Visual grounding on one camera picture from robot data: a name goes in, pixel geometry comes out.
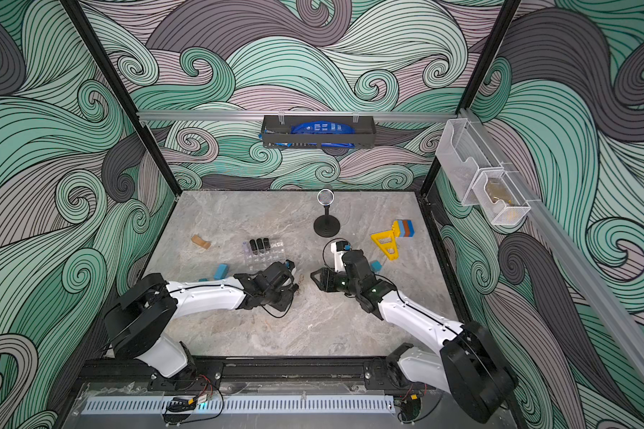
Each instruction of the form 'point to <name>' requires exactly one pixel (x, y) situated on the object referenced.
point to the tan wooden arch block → (197, 239)
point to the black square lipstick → (266, 244)
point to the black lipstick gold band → (253, 246)
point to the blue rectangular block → (220, 272)
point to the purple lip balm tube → (246, 248)
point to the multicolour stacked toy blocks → (402, 228)
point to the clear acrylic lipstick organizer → (258, 256)
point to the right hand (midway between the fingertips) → (320, 274)
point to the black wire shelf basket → (279, 131)
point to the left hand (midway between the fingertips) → (290, 293)
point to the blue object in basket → (323, 127)
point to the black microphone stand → (326, 225)
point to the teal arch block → (203, 280)
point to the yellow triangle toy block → (386, 241)
